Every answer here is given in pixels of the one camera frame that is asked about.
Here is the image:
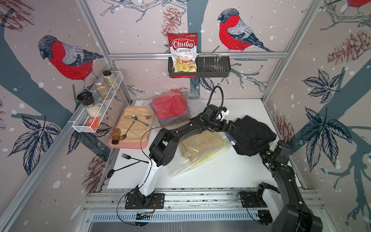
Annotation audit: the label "brown spoon on tray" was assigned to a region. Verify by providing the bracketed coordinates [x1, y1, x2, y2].
[120, 120, 136, 140]

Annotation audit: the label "spice jar middle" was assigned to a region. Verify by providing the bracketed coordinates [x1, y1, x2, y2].
[95, 79, 111, 100]

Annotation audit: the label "small orange box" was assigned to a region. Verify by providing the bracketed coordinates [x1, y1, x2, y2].
[86, 118, 100, 131]

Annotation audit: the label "yellow green garment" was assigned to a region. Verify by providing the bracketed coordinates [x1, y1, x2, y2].
[191, 144, 232, 167]

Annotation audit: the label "spice jar rear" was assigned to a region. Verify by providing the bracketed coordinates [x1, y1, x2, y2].
[103, 70, 118, 89]

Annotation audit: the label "tan folded garment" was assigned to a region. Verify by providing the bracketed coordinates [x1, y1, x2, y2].
[179, 130, 227, 161]

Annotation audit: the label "black wire basket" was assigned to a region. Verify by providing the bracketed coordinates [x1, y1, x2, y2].
[168, 55, 231, 78]

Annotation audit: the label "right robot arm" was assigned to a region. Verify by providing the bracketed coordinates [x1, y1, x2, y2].
[254, 139, 323, 232]

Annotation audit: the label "metal spoon on tray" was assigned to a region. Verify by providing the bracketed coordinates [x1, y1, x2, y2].
[131, 115, 149, 127]

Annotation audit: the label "amber bottle on tray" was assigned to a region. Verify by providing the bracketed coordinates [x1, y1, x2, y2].
[111, 128, 121, 145]

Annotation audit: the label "black lid spice jar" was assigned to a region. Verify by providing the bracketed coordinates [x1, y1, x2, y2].
[76, 91, 103, 118]

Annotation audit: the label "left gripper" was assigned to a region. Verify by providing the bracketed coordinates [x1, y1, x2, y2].
[208, 119, 239, 133]

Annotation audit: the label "red folded garment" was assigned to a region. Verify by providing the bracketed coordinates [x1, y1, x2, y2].
[152, 90, 188, 119]

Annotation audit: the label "white wire shelf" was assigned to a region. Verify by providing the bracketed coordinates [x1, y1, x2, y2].
[72, 71, 123, 134]

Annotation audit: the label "black plastic spoon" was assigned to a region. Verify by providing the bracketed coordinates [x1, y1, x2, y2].
[106, 161, 140, 178]

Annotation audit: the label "tan cloth on tray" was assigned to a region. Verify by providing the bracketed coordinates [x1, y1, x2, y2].
[116, 106, 154, 143]

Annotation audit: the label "black plastic fork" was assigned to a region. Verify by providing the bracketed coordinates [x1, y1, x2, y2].
[121, 153, 149, 163]

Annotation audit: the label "black trousers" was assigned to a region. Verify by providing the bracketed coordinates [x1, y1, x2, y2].
[230, 115, 277, 157]

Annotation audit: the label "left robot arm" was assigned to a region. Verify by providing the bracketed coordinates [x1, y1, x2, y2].
[133, 105, 238, 207]

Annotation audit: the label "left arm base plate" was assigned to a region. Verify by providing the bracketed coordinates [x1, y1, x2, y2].
[125, 193, 165, 209]

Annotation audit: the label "clear plastic vacuum bag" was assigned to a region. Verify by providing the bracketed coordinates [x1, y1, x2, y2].
[148, 89, 236, 176]

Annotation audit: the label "pink tray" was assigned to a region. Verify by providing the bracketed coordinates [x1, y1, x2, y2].
[108, 106, 155, 149]

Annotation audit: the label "Chuba cassava chips bag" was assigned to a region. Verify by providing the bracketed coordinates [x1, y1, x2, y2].
[167, 33, 198, 73]

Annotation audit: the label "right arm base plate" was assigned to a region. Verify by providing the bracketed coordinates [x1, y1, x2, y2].
[237, 191, 267, 208]

